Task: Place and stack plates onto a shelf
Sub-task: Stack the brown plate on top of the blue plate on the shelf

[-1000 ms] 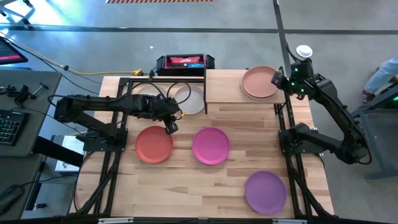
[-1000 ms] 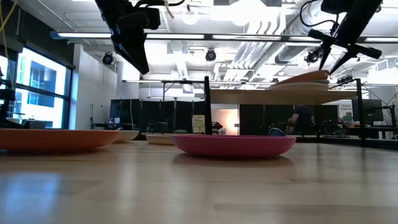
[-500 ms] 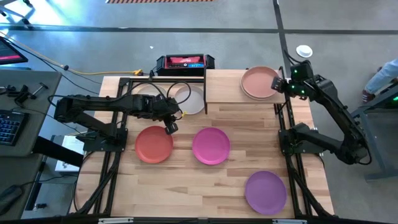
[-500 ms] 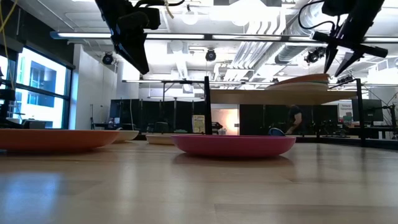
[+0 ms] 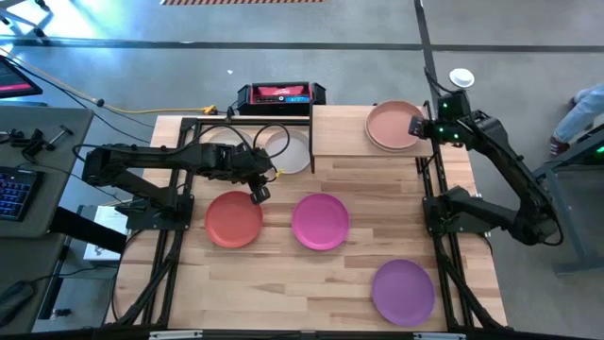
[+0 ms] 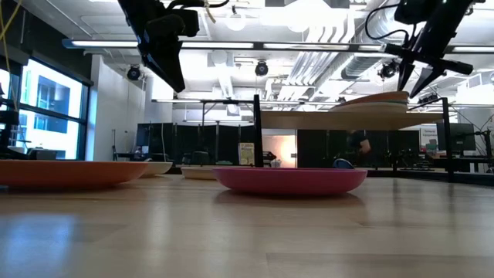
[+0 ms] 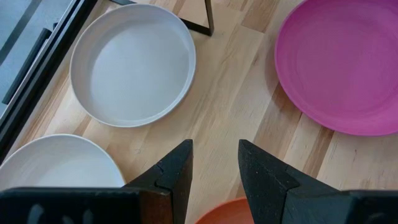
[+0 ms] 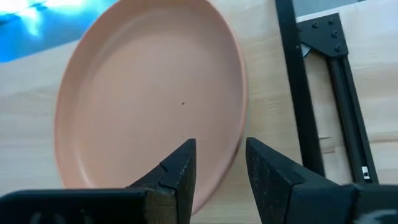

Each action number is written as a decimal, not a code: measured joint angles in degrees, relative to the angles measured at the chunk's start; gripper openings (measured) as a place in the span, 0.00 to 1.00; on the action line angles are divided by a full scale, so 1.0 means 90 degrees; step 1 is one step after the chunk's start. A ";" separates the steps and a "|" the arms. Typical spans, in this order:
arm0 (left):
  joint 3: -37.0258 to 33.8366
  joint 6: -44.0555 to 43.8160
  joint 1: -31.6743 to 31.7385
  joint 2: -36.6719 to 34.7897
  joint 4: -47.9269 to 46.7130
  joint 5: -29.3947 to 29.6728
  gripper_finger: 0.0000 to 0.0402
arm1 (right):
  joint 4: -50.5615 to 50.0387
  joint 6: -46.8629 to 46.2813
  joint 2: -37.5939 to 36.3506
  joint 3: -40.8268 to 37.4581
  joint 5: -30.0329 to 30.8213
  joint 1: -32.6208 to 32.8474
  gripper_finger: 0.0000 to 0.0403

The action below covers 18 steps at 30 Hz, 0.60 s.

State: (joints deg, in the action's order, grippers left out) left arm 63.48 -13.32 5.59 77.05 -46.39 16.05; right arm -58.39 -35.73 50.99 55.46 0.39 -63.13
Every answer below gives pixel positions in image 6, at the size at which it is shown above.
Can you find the dish rack with plates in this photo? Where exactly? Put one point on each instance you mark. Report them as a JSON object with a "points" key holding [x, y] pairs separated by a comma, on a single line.
{"points": [[347, 120]]}

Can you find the black equipment stand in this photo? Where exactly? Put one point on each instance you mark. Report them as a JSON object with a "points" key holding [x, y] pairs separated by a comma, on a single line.
{"points": [[7, 131]]}

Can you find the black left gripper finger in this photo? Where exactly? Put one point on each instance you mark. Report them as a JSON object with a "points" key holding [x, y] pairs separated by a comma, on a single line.
{"points": [[166, 65]]}

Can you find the orange plate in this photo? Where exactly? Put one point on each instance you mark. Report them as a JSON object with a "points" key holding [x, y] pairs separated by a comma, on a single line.
{"points": [[69, 173]]}

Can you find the white globe ceiling lamp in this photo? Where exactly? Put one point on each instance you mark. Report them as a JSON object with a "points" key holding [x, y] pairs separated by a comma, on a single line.
{"points": [[236, 22]]}

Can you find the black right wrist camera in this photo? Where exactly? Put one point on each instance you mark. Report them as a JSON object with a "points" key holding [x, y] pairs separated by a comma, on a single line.
{"points": [[417, 11]]}

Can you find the person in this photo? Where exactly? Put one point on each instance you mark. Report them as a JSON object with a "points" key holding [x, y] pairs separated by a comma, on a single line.
{"points": [[359, 144]]}

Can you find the dark background monitor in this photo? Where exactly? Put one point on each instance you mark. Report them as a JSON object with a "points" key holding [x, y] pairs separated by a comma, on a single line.
{"points": [[455, 137]]}

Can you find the black aluminium rig frame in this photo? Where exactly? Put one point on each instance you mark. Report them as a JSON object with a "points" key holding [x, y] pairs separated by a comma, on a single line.
{"points": [[424, 175]]}

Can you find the long ceiling light bar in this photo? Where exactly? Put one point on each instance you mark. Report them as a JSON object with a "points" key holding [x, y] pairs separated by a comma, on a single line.
{"points": [[96, 43]]}

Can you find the large glass window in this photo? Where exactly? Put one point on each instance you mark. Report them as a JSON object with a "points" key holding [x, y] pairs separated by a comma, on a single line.
{"points": [[50, 116]]}

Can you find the pink plate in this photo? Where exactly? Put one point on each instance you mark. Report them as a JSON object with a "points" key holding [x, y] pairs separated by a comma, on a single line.
{"points": [[289, 181]]}

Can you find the yellow poster sign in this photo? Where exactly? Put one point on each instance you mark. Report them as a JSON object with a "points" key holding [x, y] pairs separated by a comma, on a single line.
{"points": [[246, 154]]}

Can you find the cream plate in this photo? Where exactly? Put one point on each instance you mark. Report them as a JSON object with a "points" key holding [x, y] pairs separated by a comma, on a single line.
{"points": [[198, 172], [158, 168]]}

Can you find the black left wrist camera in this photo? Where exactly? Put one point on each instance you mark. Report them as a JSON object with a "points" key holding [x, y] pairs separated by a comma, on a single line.
{"points": [[173, 23]]}

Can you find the silver ventilation duct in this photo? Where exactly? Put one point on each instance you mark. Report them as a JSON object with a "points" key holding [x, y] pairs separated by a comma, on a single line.
{"points": [[359, 67]]}

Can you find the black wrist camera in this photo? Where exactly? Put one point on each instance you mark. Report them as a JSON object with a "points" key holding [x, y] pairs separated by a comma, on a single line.
{"points": [[417, 11], [173, 23]]}

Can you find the black ceiling spotlight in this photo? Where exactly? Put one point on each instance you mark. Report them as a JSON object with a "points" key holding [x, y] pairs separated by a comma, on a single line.
{"points": [[133, 73], [388, 70], [261, 68]]}

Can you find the black partition panels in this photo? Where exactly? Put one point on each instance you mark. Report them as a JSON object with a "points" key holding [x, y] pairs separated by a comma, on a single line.
{"points": [[185, 143], [328, 146]]}

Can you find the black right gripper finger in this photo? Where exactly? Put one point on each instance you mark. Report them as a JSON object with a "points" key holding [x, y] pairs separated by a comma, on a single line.
{"points": [[426, 77], [405, 71]]}

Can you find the blue round object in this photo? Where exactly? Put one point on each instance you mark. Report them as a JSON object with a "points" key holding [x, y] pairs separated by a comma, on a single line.
{"points": [[343, 164]]}

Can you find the yellow tag label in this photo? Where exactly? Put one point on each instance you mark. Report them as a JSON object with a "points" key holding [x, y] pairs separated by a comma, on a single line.
{"points": [[209, 11]]}

